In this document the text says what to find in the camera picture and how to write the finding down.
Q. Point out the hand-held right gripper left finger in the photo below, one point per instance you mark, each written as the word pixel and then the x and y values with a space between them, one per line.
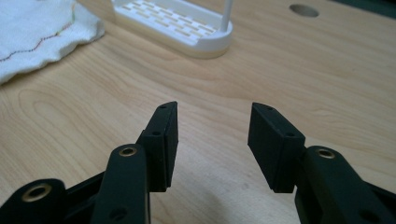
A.
pixel 158 149

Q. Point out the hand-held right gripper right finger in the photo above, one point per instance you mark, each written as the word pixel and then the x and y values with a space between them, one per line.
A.
pixel 277 149

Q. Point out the white slotted drain rack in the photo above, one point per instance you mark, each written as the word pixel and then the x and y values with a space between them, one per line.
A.
pixel 180 21

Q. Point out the white cloth with coloured stitching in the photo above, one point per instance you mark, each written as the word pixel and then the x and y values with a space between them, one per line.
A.
pixel 37 34

